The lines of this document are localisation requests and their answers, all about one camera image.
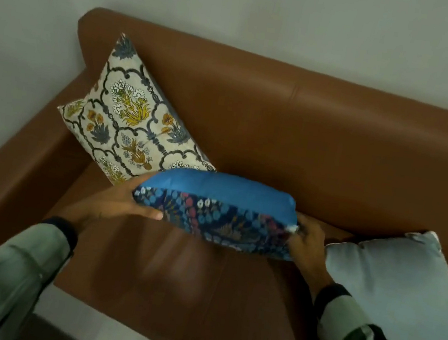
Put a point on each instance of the person's right hand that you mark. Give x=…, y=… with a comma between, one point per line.
x=310, y=250

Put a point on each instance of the person's left hand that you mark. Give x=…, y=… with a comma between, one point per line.
x=109, y=202

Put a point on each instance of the person's right fingers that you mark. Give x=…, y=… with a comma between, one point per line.
x=302, y=225

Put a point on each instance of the person's left thumb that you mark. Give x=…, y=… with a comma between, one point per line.
x=145, y=212

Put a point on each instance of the blue floral cushion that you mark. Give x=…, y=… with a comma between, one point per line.
x=222, y=211

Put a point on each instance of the brown leather sofa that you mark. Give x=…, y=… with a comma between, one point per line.
x=260, y=148

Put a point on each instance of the cream floral cushion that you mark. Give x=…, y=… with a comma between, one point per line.
x=131, y=117

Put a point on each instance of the pale blue cushion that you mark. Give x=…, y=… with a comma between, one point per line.
x=401, y=301

